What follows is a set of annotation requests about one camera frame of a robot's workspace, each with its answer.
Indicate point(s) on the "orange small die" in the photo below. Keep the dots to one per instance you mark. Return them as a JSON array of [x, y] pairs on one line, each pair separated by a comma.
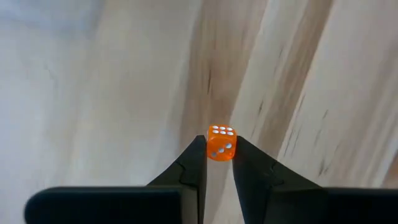
[[221, 146]]

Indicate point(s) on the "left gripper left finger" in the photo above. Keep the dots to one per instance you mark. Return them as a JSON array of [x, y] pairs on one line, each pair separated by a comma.
[[124, 205]]

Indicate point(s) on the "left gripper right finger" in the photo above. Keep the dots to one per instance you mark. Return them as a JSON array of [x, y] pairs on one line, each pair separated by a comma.
[[295, 205]]

